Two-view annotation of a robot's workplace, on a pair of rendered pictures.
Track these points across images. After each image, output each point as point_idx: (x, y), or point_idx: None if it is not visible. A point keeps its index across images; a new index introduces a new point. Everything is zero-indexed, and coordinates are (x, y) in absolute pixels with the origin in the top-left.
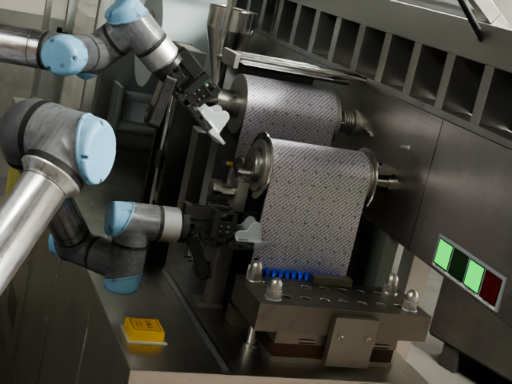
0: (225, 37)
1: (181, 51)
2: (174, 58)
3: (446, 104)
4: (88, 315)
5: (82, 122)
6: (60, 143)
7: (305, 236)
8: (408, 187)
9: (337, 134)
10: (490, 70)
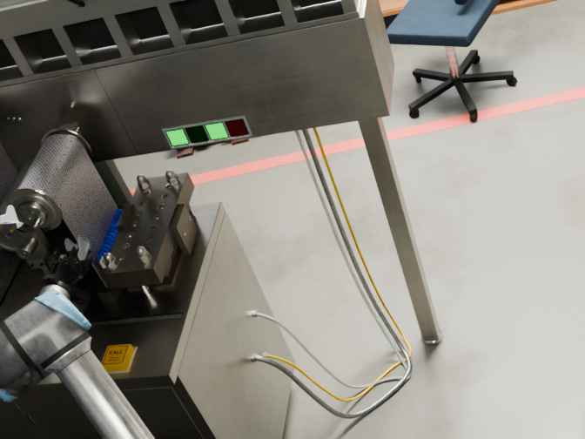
0: None
1: None
2: None
3: (82, 58)
4: (15, 407)
5: (55, 307)
6: (63, 331)
7: (91, 212)
8: (99, 124)
9: (0, 141)
10: (111, 18)
